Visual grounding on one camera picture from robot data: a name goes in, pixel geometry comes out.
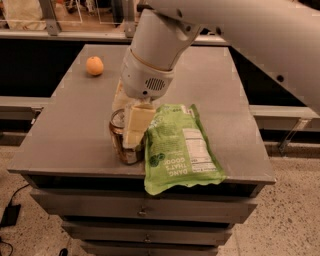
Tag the green snack bag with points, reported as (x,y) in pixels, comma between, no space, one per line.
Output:
(177,151)

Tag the orange fruit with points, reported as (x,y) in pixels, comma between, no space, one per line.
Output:
(94,66)

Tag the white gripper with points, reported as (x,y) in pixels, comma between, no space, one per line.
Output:
(142,78)

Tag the metal railing frame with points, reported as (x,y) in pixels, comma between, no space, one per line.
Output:
(66,20)

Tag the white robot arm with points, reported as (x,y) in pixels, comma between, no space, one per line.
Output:
(160,41)

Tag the grey drawer cabinet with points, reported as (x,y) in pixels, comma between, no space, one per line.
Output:
(68,159)

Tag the black power adapter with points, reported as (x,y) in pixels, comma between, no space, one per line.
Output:
(10,215)

